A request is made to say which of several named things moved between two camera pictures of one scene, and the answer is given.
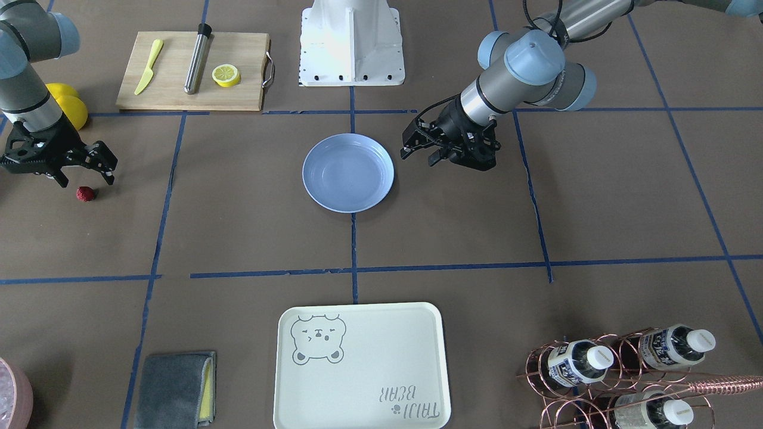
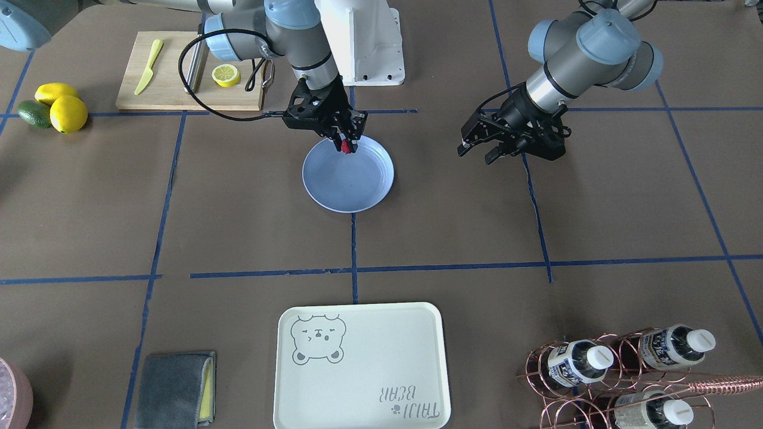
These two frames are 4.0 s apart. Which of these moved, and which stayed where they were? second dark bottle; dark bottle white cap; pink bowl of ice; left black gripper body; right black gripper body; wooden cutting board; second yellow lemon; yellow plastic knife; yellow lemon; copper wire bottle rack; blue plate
Moved: left black gripper body; right black gripper body
Stayed: second dark bottle; dark bottle white cap; yellow lemon; copper wire bottle rack; second yellow lemon; blue plate; yellow plastic knife; wooden cutting board; pink bowl of ice
